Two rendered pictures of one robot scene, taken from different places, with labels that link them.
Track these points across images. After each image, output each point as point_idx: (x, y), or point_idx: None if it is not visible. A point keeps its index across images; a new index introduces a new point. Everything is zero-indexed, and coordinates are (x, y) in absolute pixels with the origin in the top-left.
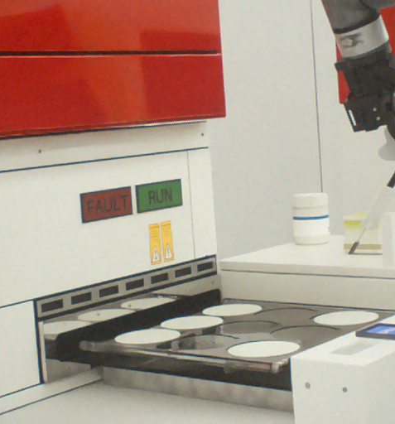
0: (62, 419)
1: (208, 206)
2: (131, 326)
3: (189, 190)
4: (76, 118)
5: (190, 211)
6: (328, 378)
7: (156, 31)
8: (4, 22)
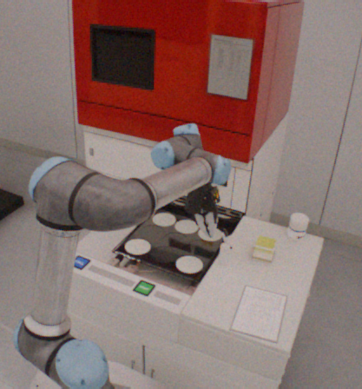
0: None
1: (243, 193)
2: None
3: (233, 183)
4: (160, 139)
5: (232, 191)
6: None
7: (207, 118)
8: (134, 101)
